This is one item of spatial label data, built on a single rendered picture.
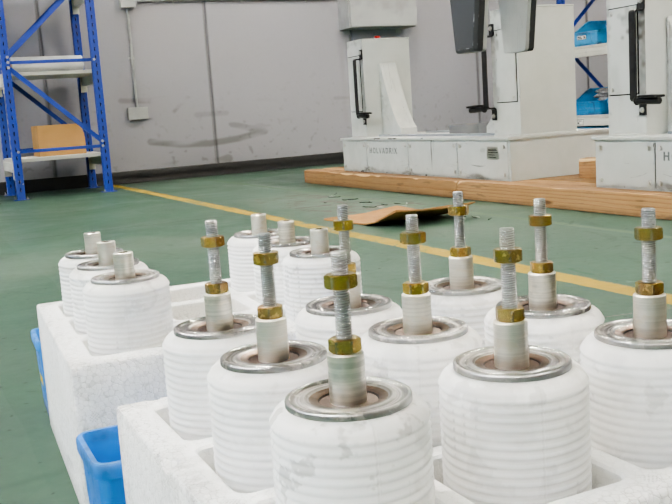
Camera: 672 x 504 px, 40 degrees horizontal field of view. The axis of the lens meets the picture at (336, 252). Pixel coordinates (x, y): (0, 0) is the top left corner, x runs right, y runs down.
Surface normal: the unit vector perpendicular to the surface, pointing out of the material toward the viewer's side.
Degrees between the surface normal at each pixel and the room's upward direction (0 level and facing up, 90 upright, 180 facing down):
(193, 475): 0
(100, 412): 90
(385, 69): 69
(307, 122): 90
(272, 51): 90
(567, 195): 90
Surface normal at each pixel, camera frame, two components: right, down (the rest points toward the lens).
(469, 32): -0.86, 0.11
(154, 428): -0.07, -0.99
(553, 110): 0.43, 0.11
